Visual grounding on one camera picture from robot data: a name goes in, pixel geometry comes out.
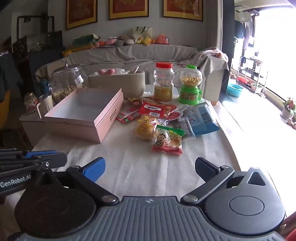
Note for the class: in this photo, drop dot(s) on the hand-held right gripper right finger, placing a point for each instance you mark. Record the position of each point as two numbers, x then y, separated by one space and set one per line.
204 169

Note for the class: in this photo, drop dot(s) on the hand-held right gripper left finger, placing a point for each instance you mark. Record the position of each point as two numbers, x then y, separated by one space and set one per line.
96 169

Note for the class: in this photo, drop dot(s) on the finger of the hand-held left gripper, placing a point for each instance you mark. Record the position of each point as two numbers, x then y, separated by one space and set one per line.
41 154
56 160

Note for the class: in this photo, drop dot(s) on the clear cereal bar packet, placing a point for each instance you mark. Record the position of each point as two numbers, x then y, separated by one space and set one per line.
185 129

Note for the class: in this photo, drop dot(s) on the blue snack bag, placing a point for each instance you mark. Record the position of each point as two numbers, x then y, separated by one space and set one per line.
203 122

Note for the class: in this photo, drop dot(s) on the pink cardboard box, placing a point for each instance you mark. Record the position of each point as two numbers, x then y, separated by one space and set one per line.
104 120

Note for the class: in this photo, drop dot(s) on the red and white jelly pouch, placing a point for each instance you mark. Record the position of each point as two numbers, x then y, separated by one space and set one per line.
174 115

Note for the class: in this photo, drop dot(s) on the dark red snack packet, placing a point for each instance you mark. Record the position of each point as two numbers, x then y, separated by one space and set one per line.
159 109

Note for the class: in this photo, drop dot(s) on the beige tablecloth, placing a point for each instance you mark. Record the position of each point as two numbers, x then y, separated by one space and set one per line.
129 166

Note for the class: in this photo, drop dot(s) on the green and red cartoon packet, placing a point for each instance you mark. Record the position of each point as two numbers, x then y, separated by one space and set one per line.
167 141

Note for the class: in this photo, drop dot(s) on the white mug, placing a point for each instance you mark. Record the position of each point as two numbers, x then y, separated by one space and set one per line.
46 105

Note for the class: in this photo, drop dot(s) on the small glass jar red label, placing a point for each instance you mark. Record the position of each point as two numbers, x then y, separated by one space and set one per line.
30 104

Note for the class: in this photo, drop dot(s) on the red green striped packet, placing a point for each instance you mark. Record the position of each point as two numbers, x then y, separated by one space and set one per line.
127 115

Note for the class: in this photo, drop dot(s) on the yellow snack packet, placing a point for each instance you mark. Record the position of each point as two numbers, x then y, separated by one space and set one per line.
146 128

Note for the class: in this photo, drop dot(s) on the blue bottle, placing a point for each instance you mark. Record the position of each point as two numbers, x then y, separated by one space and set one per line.
44 87

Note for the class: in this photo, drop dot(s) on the green gumball machine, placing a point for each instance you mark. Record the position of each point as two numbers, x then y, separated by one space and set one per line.
189 95

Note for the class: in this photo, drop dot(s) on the glass jar with nuts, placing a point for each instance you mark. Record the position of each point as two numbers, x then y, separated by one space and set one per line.
67 78

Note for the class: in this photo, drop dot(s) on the blue plastic basin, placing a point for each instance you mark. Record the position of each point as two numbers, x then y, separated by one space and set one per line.
234 90

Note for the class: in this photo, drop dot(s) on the dark blue cloth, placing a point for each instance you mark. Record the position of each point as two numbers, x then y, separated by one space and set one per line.
9 74

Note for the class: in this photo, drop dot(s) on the beige pot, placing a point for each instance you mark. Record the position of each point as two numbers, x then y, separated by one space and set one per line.
120 83

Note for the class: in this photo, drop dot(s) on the plastic jar with red lid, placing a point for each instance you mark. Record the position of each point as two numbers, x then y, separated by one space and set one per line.
163 83

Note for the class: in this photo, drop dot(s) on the red plastic basin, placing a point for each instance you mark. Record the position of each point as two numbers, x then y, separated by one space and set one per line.
242 80

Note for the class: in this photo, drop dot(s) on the small potted plant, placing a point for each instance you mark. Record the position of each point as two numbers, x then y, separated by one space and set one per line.
257 87

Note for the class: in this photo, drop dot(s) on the pink egg-shaped object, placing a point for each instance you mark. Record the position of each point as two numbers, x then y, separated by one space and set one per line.
106 71

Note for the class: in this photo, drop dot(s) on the potted flower plant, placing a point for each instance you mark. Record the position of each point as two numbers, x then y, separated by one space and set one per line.
288 109

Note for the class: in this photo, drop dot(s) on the spoon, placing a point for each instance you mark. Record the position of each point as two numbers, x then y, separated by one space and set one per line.
136 70

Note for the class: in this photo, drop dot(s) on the yellow cushion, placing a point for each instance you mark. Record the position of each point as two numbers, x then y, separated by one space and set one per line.
76 50

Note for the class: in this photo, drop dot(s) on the metal shoe rack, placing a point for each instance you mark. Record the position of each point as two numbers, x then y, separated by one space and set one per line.
252 69

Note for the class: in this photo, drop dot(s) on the dark fish tank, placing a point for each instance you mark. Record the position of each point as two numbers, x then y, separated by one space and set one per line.
37 39

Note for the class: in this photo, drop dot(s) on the floral cloth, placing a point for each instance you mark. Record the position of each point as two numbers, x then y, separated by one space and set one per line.
212 53

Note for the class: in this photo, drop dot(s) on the grey covered sofa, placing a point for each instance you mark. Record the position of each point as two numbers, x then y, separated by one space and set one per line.
138 55

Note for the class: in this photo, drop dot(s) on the green plush toy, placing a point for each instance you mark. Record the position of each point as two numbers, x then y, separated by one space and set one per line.
84 39

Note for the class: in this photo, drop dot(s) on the pink plush toy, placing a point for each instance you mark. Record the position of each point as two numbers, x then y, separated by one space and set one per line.
107 42

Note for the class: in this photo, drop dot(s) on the grey plush toy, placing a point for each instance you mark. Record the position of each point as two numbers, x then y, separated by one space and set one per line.
124 40

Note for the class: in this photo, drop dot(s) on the orange plush toy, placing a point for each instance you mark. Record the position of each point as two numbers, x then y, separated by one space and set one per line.
161 39

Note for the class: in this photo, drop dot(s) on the yellow plush toy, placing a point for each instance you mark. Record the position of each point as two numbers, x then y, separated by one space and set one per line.
146 41

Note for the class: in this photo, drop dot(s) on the hanging clothes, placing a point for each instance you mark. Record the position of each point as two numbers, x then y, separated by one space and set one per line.
245 30

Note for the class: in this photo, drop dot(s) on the white and green shopping bag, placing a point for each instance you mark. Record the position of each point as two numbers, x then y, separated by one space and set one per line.
142 31

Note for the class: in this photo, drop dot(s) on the framed red picture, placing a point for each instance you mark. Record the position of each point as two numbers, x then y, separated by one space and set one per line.
182 9
128 8
81 12

